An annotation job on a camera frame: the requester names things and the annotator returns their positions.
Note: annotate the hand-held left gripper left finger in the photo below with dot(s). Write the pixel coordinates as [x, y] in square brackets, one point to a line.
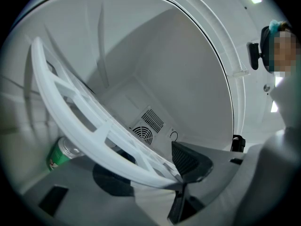
[82, 204]

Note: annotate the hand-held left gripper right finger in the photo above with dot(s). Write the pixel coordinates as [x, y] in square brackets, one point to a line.
[218, 173]

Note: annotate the white wire fridge shelf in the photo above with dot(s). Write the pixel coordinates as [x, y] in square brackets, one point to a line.
[50, 95]

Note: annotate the green soda can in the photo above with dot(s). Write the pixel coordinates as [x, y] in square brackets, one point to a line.
[58, 158]

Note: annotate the person's torso in beige top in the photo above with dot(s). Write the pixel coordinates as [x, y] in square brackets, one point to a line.
[282, 126]

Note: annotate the round ceiling sensor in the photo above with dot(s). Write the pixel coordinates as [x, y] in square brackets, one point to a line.
[266, 87]

